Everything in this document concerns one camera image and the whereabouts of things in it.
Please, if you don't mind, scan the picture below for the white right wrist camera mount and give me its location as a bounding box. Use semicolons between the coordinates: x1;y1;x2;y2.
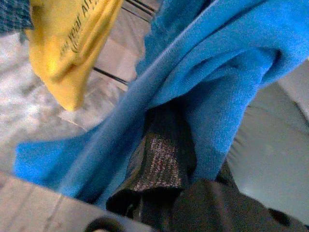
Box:
0;169;155;232

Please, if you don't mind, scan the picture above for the grey green sofa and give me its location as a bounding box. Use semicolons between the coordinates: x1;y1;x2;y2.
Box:
226;65;309;225

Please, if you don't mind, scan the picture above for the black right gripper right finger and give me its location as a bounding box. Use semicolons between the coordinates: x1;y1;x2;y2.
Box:
216;161;236;184

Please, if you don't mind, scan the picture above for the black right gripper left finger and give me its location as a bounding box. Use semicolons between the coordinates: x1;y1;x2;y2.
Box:
106;103;196;206

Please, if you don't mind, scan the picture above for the yellow printed shirt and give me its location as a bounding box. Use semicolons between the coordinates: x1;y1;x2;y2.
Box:
25;0;124;112

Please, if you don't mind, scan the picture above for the black metal drying rack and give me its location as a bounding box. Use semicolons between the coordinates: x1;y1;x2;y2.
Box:
93;0;157;85

